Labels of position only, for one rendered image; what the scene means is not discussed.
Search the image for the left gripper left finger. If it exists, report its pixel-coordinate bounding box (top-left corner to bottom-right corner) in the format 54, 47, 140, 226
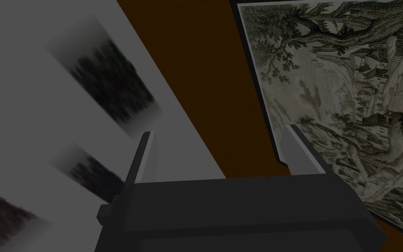
124, 131, 160, 186

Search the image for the framed landscape picture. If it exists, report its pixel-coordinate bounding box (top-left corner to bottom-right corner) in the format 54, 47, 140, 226
229, 0, 403, 245

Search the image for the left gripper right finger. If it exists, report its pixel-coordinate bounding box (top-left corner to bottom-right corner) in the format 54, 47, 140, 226
279, 124, 334, 175

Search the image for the blurred dark forest picture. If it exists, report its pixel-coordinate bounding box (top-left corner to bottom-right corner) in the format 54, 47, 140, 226
49, 143, 127, 205
44, 17, 163, 139
0, 185, 53, 252

